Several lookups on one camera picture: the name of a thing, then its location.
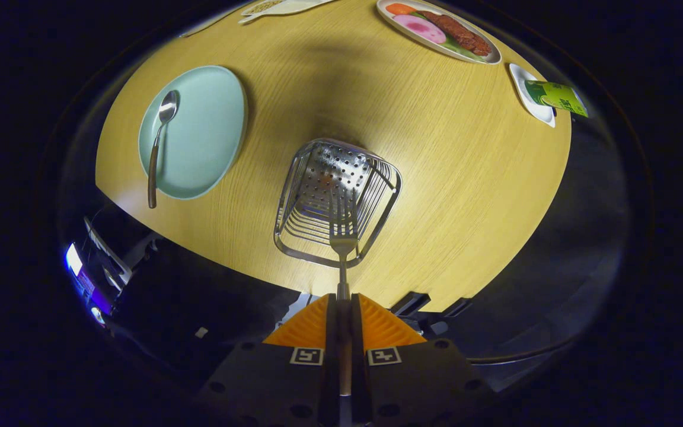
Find white oval food plate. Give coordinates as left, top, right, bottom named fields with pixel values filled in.
left=376, top=0, right=502, bottom=65

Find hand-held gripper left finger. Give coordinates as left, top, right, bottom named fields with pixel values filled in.
left=193, top=294, right=340, bottom=427

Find metal spoon with brown handle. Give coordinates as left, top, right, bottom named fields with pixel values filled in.
left=147, top=90, right=179, bottom=209

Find dark device with blue lights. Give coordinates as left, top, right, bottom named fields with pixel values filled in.
left=63, top=202, right=164, bottom=327

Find brown meat slices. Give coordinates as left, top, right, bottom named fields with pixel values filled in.
left=416, top=10, right=492, bottom=57

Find black bracket under table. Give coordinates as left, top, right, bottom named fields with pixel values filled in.
left=389, top=292, right=473, bottom=321

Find metal fork with brown handle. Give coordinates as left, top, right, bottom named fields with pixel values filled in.
left=328, top=190, right=359, bottom=397

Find green lettuce leaf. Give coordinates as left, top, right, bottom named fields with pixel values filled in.
left=436, top=33, right=486, bottom=60

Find pale green plate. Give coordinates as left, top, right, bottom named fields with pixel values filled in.
left=138, top=65, right=248, bottom=200

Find metal wire cutlery basket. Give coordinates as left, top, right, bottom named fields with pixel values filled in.
left=273, top=138, right=403, bottom=269

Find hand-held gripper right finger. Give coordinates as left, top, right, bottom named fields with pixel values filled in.
left=350, top=293, right=499, bottom=427

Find white patterned dish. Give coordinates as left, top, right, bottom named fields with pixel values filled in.
left=239, top=0, right=339, bottom=24

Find pink round ham slice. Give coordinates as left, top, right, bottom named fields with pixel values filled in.
left=392, top=14, right=447, bottom=44

